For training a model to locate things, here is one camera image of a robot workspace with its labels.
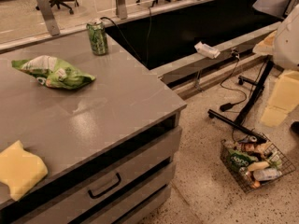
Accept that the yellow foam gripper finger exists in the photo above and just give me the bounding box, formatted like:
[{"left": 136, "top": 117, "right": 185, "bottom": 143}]
[{"left": 261, "top": 70, "right": 299, "bottom": 127}]

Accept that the green rice chip bag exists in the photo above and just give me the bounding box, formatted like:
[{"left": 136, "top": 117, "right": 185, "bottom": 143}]
[{"left": 11, "top": 55, "right": 95, "bottom": 90}]

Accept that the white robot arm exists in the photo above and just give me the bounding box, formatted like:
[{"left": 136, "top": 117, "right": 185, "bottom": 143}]
[{"left": 261, "top": 5, "right": 299, "bottom": 127}]

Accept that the green snack bag in basket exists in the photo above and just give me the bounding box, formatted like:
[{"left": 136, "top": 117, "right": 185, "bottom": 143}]
[{"left": 227, "top": 149, "right": 258, "bottom": 172}]

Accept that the black rolling stand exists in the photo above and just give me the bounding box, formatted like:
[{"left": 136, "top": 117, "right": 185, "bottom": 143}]
[{"left": 207, "top": 57, "right": 274, "bottom": 144}]

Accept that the white bottle in basket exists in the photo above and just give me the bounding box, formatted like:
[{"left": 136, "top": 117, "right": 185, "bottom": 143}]
[{"left": 253, "top": 168, "right": 282, "bottom": 181}]

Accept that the grey laptop tray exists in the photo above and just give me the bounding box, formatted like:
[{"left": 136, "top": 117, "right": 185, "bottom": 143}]
[{"left": 252, "top": 0, "right": 290, "bottom": 18}]

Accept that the green soda can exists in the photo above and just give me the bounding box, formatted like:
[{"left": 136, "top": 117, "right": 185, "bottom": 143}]
[{"left": 86, "top": 19, "right": 108, "bottom": 55}]

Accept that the yellow sponge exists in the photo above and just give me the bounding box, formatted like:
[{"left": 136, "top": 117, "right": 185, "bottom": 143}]
[{"left": 0, "top": 140, "right": 48, "bottom": 201}]

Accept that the black power adapter cable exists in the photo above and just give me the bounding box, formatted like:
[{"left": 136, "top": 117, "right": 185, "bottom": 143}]
[{"left": 219, "top": 49, "right": 249, "bottom": 113}]

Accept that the black wire basket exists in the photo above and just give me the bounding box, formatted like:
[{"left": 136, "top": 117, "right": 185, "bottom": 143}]
[{"left": 221, "top": 136, "right": 295, "bottom": 193}]

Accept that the black drawer handle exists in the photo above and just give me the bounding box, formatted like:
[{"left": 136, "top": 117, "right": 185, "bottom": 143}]
[{"left": 88, "top": 173, "right": 121, "bottom": 200}]

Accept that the grey metal post right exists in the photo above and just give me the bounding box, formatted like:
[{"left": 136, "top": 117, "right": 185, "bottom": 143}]
[{"left": 115, "top": 0, "right": 127, "bottom": 20}]

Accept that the grey metal post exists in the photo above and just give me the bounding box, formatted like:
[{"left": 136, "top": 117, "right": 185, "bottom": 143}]
[
  {"left": 115, "top": 0, "right": 127, "bottom": 20},
  {"left": 36, "top": 0, "right": 60, "bottom": 36}
]

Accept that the grey metal post left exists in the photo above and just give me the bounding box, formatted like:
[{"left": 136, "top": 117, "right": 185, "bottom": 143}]
[{"left": 36, "top": 0, "right": 60, "bottom": 36}]

